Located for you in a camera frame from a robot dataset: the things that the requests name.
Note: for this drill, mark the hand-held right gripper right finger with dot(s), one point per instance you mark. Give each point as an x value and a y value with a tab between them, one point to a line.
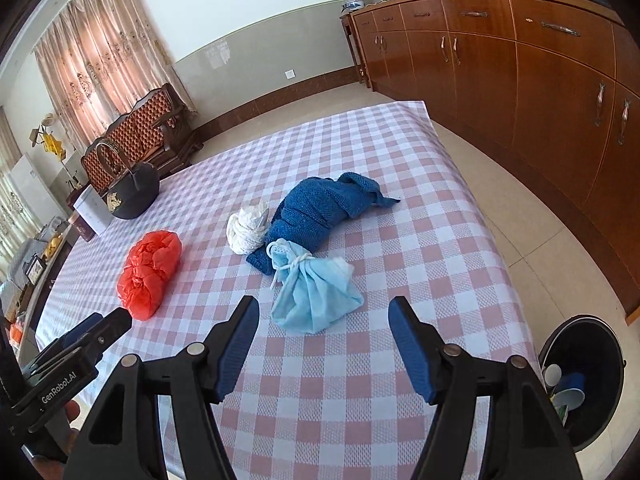
410	350

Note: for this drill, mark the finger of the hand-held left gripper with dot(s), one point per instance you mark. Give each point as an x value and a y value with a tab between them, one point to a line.
110	327

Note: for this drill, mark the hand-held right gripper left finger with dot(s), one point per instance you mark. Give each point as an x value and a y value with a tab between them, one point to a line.
237	350

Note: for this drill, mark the orange plastic bag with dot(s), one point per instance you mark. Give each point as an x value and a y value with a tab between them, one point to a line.
150	270

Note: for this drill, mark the blue face mask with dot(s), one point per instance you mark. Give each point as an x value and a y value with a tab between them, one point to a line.
315	295

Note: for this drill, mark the white tissue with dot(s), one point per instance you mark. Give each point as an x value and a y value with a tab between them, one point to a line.
247	230

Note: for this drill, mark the blue knitted cloth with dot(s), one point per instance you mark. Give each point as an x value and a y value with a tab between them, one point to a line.
310	210

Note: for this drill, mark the green white milk carton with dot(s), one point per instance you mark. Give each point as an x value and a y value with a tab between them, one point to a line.
559	410

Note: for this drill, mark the black trash bin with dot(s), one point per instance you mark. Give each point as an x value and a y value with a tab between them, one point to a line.
600	360

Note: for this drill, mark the person's left hand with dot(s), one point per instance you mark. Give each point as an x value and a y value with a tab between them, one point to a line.
72	411

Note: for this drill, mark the maroon round tin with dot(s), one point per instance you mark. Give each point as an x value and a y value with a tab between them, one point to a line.
82	230

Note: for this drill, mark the white tea tin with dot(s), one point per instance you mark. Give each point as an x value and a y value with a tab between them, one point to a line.
92	212

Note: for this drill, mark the black cast iron teapot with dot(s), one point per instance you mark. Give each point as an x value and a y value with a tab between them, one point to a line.
132	192

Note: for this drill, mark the yellow hanging decoration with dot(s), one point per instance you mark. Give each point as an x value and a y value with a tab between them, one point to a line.
50	142

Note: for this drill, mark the wooden cushioned sofa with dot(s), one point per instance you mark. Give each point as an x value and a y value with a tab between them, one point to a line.
150	125

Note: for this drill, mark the pink patterned curtain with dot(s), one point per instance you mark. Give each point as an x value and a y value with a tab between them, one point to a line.
110	40

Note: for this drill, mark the brown wooden sideboard cabinet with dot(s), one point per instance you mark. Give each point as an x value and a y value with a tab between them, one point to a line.
525	85

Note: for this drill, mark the photo frame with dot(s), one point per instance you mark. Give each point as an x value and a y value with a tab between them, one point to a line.
35	269

